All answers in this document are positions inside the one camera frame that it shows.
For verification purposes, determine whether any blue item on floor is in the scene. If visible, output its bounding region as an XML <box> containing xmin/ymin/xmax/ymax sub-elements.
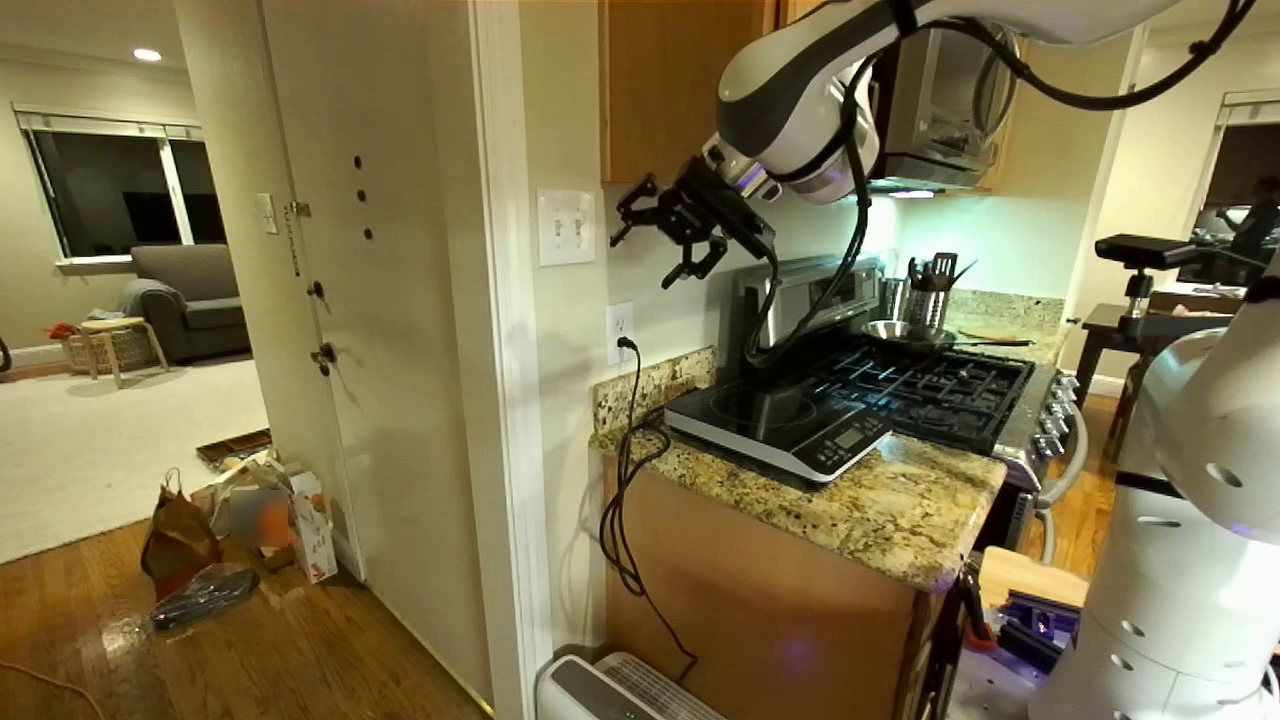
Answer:
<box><xmin>148</xmin><ymin>562</ymin><xmax>263</xmax><ymax>636</ymax></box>

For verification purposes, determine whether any large white-framed window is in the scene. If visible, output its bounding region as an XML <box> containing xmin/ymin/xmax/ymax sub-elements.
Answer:
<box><xmin>11</xmin><ymin>107</ymin><xmax>230</xmax><ymax>270</ymax></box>

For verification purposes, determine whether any black camera on tripod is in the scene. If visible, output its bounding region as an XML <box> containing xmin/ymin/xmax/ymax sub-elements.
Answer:
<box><xmin>1093</xmin><ymin>233</ymin><xmax>1203</xmax><ymax>315</ymax></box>

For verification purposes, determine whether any narrow white-framed window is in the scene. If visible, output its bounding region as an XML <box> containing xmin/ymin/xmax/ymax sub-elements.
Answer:
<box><xmin>1203</xmin><ymin>93</ymin><xmax>1280</xmax><ymax>217</ymax></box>

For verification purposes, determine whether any white wall outlet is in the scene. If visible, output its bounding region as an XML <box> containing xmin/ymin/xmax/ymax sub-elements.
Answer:
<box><xmin>608</xmin><ymin>298</ymin><xmax>641</xmax><ymax>372</ymax></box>

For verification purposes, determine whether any stainless range hood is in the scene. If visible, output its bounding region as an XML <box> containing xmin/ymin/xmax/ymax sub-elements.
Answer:
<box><xmin>865</xmin><ymin>25</ymin><xmax>1024</xmax><ymax>197</ymax></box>

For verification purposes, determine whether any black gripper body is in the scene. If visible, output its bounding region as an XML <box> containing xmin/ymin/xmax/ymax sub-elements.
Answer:
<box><xmin>666</xmin><ymin>151</ymin><xmax>779</xmax><ymax>261</ymax></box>

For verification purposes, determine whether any metal utensil holder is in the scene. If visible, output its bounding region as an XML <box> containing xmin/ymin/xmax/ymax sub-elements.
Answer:
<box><xmin>894</xmin><ymin>247</ymin><xmax>974</xmax><ymax>334</ymax></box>

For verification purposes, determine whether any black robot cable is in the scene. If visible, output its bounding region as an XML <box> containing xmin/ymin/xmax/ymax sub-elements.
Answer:
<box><xmin>742</xmin><ymin>0</ymin><xmax>1264</xmax><ymax>372</ymax></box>

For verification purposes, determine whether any brown paper bag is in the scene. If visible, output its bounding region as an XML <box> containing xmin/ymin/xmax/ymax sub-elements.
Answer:
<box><xmin>137</xmin><ymin>470</ymin><xmax>229</xmax><ymax>605</ymax></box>

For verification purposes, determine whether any grey armchair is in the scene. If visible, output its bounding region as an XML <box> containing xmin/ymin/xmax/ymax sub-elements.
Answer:
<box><xmin>122</xmin><ymin>241</ymin><xmax>257</xmax><ymax>366</ymax></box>

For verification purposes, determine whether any white door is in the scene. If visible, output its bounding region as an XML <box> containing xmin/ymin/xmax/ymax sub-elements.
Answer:
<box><xmin>257</xmin><ymin>0</ymin><xmax>496</xmax><ymax>713</ymax></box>

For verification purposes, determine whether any stainless gas stove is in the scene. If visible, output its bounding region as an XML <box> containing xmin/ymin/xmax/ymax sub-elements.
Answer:
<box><xmin>723</xmin><ymin>250</ymin><xmax>1095</xmax><ymax>562</ymax></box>

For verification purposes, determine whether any small wooden side table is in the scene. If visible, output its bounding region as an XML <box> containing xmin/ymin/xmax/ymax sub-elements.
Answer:
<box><xmin>77</xmin><ymin>310</ymin><xmax>172</xmax><ymax>393</ymax></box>

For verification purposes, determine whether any black induction cooktop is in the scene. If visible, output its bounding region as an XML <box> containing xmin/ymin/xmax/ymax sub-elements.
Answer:
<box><xmin>658</xmin><ymin>377</ymin><xmax>894</xmax><ymax>489</ymax></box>

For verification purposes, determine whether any metal bowl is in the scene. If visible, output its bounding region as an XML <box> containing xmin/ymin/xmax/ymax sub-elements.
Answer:
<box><xmin>853</xmin><ymin>310</ymin><xmax>923</xmax><ymax>346</ymax></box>

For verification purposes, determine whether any purple blue box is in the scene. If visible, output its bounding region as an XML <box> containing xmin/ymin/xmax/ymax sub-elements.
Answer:
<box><xmin>991</xmin><ymin>591</ymin><xmax>1083</xmax><ymax>673</ymax></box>

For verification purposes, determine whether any wooden counter base cabinet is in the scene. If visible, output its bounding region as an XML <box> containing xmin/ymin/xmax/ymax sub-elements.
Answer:
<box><xmin>593</xmin><ymin>465</ymin><xmax>964</xmax><ymax>720</ymax></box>

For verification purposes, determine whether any white floor heater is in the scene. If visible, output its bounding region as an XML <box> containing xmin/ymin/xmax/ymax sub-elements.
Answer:
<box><xmin>533</xmin><ymin>646</ymin><xmax>733</xmax><ymax>720</ymax></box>

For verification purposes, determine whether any white double light switch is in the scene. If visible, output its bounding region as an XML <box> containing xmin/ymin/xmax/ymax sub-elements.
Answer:
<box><xmin>534</xmin><ymin>187</ymin><xmax>604</xmax><ymax>268</ymax></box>

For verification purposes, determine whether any white carton box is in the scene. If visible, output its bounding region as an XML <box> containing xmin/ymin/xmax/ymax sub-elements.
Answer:
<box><xmin>278</xmin><ymin>459</ymin><xmax>345</xmax><ymax>589</ymax></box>

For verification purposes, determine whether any orange item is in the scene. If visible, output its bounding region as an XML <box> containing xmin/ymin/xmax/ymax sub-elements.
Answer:
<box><xmin>247</xmin><ymin>496</ymin><xmax>298</xmax><ymax>554</ymax></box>

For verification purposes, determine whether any black power cord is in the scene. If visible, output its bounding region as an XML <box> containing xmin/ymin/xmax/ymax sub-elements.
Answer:
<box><xmin>593</xmin><ymin>330</ymin><xmax>702</xmax><ymax>684</ymax></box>

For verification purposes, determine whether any dark wooden table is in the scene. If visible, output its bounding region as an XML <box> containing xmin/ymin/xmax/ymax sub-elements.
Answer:
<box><xmin>1071</xmin><ymin>294</ymin><xmax>1253</xmax><ymax>431</ymax></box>

